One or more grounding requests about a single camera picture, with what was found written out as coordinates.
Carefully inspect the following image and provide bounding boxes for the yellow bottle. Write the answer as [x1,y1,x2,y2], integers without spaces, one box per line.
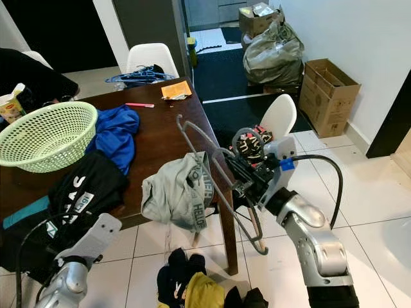
[188,37,198,68]

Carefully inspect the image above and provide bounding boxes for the blue shirt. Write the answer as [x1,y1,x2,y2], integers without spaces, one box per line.
[87,105,141,175]

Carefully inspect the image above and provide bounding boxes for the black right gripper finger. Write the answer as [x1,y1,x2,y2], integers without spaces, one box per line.
[230,149,258,175]
[222,157,248,187]

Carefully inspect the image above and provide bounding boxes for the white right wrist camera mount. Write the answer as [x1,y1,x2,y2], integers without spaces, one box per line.
[260,136,297,207]

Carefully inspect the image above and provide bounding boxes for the plain black floor garment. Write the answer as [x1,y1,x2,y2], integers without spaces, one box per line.
[225,287,269,308]

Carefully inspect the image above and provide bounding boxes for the olive garbage bag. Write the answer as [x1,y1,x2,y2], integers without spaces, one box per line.
[243,21,306,87]

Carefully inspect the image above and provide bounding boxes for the grey drawer cabinet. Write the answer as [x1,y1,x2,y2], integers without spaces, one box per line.
[183,0,245,30]

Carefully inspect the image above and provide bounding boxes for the black jersey with white lettering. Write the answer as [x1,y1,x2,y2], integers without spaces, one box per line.
[0,168,129,283]

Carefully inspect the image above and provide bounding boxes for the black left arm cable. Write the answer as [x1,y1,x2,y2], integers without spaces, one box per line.
[16,212,84,308]

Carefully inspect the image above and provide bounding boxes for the pale green laundry basket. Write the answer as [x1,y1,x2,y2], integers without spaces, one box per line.
[0,101,98,174]

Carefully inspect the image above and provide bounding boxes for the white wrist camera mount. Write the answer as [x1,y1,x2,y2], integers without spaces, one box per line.
[260,136,297,207]
[53,213,123,269]

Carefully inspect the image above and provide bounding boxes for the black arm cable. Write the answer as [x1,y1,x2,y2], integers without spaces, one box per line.
[16,212,84,308]
[279,154,345,228]

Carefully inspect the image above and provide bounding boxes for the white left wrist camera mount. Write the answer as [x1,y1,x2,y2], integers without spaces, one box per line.
[53,213,123,269]

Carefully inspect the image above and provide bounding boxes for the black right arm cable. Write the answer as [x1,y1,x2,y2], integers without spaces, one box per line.
[279,154,345,228]

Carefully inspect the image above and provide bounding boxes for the dark blue carpet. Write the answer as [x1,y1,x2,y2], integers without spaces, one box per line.
[193,29,302,139]

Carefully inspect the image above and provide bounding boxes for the blue plastic hanger bundle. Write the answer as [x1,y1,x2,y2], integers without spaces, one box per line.
[106,65,175,87]

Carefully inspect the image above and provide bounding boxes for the black clothes with white print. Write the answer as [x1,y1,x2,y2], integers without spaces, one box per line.
[157,248,206,308]

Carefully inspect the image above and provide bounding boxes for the grey printed shirt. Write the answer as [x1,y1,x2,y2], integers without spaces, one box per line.
[141,152,217,233]

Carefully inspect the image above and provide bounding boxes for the red black patterned garment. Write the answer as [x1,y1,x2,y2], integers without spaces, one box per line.
[231,125,274,161]

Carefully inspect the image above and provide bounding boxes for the grey plastic hanger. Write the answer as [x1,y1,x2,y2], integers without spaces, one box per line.
[177,114,270,256]

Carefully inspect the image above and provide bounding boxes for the sealed instant noodle cup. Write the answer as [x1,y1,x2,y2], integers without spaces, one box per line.
[0,83,28,124]

